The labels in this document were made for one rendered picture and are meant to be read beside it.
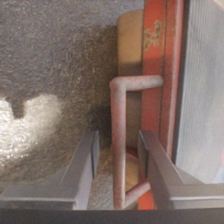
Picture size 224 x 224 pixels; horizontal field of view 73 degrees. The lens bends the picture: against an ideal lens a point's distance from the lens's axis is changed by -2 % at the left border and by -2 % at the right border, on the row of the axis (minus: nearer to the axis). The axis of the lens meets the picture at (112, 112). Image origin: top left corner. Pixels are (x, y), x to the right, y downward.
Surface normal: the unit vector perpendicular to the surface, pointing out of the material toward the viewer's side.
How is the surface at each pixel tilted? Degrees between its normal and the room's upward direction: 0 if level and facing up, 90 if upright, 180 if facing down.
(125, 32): 93
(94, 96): 0
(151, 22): 90
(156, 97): 90
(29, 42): 0
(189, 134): 0
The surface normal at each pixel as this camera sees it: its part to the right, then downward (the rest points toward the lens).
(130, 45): -0.60, 0.22
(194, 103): 0.63, 0.19
